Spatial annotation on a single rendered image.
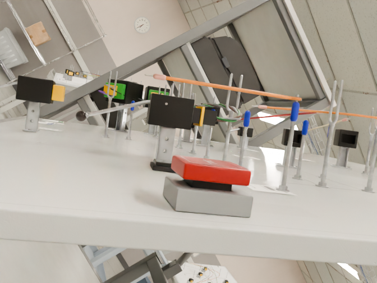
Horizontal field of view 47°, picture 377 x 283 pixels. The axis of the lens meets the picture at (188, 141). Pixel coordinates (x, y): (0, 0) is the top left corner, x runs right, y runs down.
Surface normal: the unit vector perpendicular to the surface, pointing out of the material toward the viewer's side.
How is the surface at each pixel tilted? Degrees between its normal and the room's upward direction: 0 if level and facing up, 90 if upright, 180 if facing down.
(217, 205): 90
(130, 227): 90
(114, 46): 90
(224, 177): 90
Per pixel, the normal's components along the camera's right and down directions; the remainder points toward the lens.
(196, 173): 0.21, 0.08
